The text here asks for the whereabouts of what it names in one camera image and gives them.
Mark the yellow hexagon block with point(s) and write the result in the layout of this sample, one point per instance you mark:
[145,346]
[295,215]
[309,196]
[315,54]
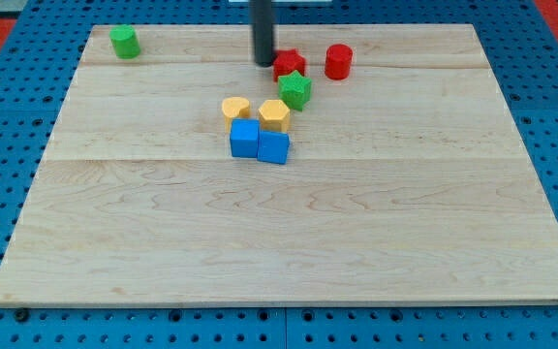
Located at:
[274,115]

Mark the green star block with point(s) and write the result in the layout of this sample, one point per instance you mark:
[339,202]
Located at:
[295,90]

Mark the green cylinder block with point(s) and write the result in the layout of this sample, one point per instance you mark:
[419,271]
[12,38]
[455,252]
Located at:
[124,41]

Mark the left blue cube block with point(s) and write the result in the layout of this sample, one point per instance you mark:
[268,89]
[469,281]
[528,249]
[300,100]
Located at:
[244,138]

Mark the red cylinder block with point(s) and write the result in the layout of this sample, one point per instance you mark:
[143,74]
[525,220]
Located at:
[338,61]

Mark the blue cube block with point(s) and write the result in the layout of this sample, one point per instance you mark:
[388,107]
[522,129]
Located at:
[244,138]
[273,147]

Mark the red star block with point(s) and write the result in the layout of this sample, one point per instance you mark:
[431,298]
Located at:
[286,61]

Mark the right blue cube block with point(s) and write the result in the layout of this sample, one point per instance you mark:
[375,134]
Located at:
[273,147]

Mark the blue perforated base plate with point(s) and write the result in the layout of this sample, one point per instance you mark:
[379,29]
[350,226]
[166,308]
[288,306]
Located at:
[38,61]

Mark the light wooden board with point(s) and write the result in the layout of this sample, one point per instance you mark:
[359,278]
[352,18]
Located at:
[407,183]

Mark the yellow heart block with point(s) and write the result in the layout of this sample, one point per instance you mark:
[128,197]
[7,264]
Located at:
[234,107]

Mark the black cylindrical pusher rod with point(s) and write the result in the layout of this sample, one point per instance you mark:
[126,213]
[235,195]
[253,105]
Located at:
[262,30]

